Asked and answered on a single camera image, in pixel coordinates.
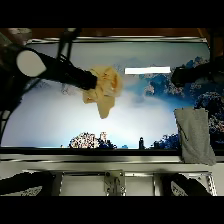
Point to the yellow garment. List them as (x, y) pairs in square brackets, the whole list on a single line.
[(106, 96)]

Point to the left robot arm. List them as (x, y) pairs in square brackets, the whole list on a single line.
[(63, 71)]

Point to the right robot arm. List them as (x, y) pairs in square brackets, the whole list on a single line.
[(195, 75)]

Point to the grey garment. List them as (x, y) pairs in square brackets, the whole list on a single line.
[(196, 136)]

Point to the silver frame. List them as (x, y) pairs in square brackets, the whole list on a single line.
[(100, 165)]

